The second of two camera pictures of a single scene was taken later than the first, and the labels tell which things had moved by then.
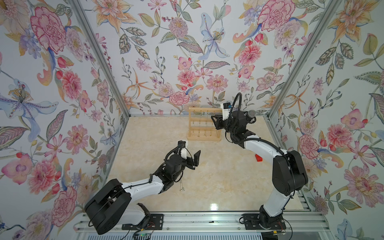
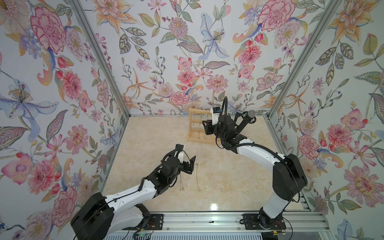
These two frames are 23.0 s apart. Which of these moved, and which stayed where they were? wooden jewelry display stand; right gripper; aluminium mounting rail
Moved: right gripper
Stayed: wooden jewelry display stand; aluminium mounting rail
